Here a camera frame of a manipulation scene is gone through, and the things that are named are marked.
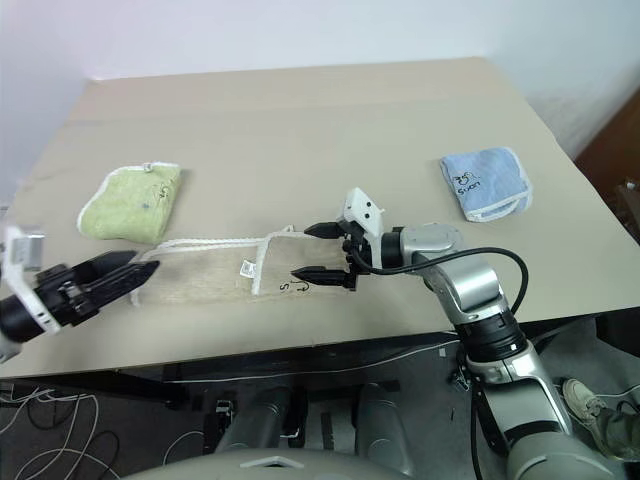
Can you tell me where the grey rounded robot leg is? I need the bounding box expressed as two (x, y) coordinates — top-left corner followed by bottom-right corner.
(214, 384), (304, 457)
(356, 382), (417, 476)

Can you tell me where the beige towel with white trim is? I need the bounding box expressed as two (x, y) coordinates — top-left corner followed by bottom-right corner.
(130, 227), (357, 306)

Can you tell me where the white sneaker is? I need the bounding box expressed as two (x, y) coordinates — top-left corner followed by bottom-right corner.
(562, 378), (610, 432)

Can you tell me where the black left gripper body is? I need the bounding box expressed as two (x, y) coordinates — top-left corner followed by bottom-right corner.
(33, 263), (102, 327)

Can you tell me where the folded light blue towel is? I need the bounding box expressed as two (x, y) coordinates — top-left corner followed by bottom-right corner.
(438, 146), (534, 223)

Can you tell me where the grey-green trouser leg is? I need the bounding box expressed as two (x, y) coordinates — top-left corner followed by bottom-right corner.
(593, 398), (640, 460)

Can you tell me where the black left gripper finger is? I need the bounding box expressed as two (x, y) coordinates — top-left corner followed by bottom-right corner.
(74, 250), (137, 287)
(89, 260), (161, 307)

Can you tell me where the black table frame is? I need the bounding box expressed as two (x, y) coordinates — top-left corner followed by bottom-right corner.
(113, 344), (461, 409)

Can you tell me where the folded green towel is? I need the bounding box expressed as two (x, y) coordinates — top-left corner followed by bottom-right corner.
(77, 160), (184, 245)

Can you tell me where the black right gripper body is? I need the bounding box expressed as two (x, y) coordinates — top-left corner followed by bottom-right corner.
(341, 221), (375, 293)

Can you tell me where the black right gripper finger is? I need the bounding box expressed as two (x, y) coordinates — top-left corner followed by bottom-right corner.
(291, 266), (348, 288)
(303, 222), (346, 240)

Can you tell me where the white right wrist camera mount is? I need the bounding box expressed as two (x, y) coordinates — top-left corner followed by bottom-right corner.
(341, 187), (386, 266)

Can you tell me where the grey robot torso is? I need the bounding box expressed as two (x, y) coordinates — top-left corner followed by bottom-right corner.
(119, 446), (511, 480)

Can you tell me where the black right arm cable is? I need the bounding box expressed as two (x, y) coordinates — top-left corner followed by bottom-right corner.
(342, 239), (530, 314)

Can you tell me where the white floor cable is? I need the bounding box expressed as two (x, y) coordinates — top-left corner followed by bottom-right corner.
(0, 391), (104, 480)

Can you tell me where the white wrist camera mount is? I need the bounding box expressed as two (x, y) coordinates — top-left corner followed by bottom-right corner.
(0, 224), (64, 335)
(341, 187), (386, 266)

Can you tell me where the black floor cable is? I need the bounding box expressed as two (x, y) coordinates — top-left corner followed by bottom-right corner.
(27, 428), (122, 480)

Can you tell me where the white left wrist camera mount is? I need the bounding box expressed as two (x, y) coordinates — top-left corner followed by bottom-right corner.
(0, 224), (64, 335)

